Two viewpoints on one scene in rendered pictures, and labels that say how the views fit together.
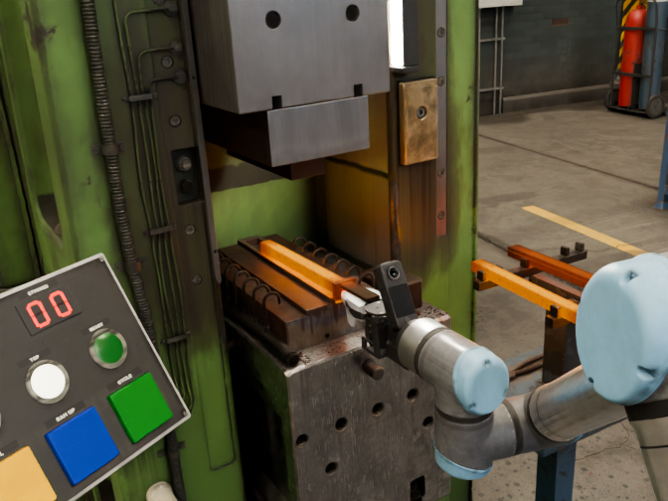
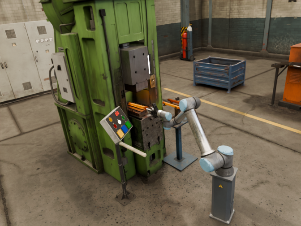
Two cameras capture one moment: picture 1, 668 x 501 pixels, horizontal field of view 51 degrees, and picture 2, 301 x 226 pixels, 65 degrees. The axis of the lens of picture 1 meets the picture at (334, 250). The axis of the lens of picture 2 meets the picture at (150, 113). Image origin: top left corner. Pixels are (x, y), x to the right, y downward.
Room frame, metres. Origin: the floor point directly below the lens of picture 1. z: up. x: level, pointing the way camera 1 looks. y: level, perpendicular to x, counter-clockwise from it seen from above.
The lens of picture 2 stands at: (-1.48, 0.57, 2.18)
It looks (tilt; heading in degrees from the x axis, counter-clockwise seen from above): 24 degrees down; 347
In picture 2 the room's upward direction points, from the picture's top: 5 degrees counter-clockwise
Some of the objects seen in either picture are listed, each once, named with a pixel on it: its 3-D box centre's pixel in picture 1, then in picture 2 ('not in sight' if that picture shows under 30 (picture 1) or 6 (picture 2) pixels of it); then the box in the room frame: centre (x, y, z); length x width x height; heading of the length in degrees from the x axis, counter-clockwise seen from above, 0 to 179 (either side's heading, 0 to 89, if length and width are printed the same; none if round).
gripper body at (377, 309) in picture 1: (395, 331); (155, 112); (1.08, -0.10, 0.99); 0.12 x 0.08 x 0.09; 31
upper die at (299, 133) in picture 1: (265, 115); (130, 83); (1.39, 0.12, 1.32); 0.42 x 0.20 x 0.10; 31
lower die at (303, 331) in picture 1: (280, 283); (134, 109); (1.39, 0.12, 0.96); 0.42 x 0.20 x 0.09; 31
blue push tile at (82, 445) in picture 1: (82, 444); (124, 129); (0.78, 0.35, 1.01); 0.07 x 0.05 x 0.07; 146
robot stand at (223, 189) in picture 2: not in sight; (223, 193); (0.22, -0.54, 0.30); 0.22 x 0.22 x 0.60; 41
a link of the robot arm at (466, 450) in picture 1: (469, 432); (167, 123); (0.94, -0.20, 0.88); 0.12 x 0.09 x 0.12; 104
